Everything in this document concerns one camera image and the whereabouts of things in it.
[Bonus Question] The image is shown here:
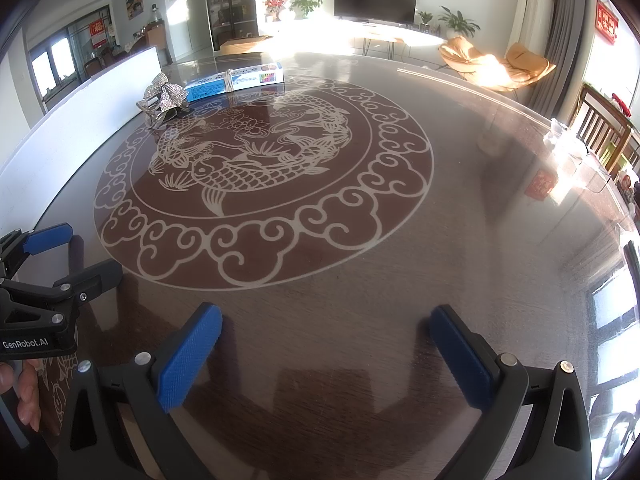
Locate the white television cabinet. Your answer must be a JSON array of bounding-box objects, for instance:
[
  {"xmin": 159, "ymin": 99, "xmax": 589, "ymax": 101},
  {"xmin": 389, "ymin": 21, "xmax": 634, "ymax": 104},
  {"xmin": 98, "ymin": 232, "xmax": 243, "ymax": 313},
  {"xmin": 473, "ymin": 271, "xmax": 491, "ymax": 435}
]
[{"xmin": 260, "ymin": 15, "xmax": 446, "ymax": 53}]

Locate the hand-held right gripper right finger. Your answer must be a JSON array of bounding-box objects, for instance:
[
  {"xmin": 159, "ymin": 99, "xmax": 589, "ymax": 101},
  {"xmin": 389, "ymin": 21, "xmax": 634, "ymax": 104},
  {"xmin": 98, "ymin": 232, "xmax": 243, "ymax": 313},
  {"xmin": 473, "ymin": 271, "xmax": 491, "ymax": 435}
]
[{"xmin": 430, "ymin": 304, "xmax": 593, "ymax": 480}]

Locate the blue and white box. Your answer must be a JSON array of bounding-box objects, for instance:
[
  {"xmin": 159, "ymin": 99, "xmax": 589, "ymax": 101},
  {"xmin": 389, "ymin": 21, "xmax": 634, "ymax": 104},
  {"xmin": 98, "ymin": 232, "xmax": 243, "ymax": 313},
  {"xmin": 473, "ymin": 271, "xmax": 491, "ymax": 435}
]
[{"xmin": 185, "ymin": 61, "xmax": 286, "ymax": 103}]

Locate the green plant in pot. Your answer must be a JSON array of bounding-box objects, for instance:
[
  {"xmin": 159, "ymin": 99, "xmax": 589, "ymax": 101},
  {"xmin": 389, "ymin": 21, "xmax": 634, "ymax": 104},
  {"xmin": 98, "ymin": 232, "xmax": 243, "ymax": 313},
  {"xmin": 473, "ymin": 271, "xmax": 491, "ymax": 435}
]
[{"xmin": 290, "ymin": 0, "xmax": 325, "ymax": 20}]

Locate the orange lounge chair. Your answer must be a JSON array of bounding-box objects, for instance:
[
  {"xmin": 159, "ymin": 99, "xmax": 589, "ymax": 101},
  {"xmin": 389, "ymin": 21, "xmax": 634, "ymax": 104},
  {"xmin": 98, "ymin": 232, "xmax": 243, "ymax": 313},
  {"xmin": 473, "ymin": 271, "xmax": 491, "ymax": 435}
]
[{"xmin": 438, "ymin": 36, "xmax": 557, "ymax": 93}]

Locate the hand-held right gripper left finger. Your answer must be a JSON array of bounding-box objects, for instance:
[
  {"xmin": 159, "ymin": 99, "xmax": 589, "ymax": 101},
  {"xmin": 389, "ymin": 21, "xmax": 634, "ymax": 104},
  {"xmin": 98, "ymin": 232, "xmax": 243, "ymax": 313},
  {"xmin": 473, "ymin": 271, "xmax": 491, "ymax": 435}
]
[{"xmin": 55, "ymin": 302, "xmax": 223, "ymax": 480}]

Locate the red wall hanging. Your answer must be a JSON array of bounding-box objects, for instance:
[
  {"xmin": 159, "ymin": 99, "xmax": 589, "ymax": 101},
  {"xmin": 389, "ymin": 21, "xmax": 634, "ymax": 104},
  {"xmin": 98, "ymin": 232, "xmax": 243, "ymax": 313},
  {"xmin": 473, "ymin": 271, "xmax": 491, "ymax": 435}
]
[{"xmin": 595, "ymin": 0, "xmax": 620, "ymax": 46}]

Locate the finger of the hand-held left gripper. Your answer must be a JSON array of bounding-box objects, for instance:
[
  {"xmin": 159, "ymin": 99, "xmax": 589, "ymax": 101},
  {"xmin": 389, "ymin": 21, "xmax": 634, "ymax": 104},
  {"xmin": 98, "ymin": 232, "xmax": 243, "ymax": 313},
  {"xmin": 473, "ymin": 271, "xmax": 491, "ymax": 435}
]
[
  {"xmin": 0, "ymin": 224, "xmax": 75, "ymax": 281},
  {"xmin": 0, "ymin": 260, "xmax": 124, "ymax": 328}
]

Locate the brown patterned glass desktop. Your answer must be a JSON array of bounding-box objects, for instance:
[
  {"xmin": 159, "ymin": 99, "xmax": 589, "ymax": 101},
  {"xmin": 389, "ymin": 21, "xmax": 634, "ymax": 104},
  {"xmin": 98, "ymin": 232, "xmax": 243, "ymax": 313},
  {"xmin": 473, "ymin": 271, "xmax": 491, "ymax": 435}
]
[{"xmin": 0, "ymin": 50, "xmax": 640, "ymax": 480}]

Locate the dark glass display cabinet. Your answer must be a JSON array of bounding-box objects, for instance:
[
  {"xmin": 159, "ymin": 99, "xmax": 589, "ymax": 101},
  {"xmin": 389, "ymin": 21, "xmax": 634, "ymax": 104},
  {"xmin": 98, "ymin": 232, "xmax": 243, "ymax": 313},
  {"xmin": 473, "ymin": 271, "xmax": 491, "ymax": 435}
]
[{"xmin": 202, "ymin": 0, "xmax": 257, "ymax": 52}]

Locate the wooden coffee table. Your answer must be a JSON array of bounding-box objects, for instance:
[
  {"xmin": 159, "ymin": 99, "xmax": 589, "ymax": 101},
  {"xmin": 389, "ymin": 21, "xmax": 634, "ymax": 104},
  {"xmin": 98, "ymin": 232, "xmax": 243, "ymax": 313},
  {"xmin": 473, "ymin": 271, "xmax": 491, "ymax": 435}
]
[{"xmin": 360, "ymin": 27, "xmax": 406, "ymax": 58}]

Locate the person's left hand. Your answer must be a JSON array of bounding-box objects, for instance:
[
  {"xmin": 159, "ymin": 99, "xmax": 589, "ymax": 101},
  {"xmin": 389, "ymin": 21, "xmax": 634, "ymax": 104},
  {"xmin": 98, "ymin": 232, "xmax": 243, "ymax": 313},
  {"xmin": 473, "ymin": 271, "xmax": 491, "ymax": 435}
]
[{"xmin": 0, "ymin": 357, "xmax": 42, "ymax": 433}]

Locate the covered standing air conditioner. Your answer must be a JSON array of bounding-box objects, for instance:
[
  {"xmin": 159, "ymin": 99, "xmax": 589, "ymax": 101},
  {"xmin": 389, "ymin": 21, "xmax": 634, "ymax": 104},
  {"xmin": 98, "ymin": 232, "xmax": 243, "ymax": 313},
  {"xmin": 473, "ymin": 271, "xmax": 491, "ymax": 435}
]
[{"xmin": 515, "ymin": 0, "xmax": 557, "ymax": 56}]

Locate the grey curtain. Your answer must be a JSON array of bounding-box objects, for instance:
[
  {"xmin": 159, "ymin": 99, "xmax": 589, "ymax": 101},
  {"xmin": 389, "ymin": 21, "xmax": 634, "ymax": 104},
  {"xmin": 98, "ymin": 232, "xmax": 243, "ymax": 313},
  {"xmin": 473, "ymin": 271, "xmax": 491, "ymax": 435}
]
[{"xmin": 527, "ymin": 0, "xmax": 598, "ymax": 111}]

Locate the clear plastic container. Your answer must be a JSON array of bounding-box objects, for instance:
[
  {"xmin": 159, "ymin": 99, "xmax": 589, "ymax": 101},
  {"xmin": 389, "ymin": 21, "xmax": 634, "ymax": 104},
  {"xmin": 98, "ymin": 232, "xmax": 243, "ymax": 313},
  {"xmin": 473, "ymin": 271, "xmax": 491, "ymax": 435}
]
[{"xmin": 547, "ymin": 117, "xmax": 616, "ymax": 193}]

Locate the brown slatted wooden chair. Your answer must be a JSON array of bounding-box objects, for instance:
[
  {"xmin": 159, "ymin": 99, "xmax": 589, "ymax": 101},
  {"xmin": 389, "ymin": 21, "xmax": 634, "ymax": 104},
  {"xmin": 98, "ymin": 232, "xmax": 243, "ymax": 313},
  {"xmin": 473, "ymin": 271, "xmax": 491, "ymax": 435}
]
[{"xmin": 575, "ymin": 84, "xmax": 633, "ymax": 171}]

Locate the silver bow hair clip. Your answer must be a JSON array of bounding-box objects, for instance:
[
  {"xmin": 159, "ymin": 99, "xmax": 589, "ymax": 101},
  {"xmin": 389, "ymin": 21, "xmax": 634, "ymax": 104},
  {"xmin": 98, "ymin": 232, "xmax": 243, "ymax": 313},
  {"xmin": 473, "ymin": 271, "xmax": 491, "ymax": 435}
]
[{"xmin": 136, "ymin": 72, "xmax": 192, "ymax": 123}]

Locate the black flat television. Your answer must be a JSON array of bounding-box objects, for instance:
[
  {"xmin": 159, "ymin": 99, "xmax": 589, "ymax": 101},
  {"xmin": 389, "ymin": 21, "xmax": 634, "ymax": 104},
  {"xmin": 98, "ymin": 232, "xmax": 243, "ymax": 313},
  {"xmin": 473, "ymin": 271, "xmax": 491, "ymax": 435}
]
[{"xmin": 334, "ymin": 0, "xmax": 418, "ymax": 26}]

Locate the large green potted plant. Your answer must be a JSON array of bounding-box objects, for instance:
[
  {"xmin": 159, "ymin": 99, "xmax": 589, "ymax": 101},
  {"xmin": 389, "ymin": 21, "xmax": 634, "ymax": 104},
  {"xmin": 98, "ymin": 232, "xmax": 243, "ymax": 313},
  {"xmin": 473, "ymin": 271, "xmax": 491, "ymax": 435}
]
[{"xmin": 440, "ymin": 6, "xmax": 481, "ymax": 38}]

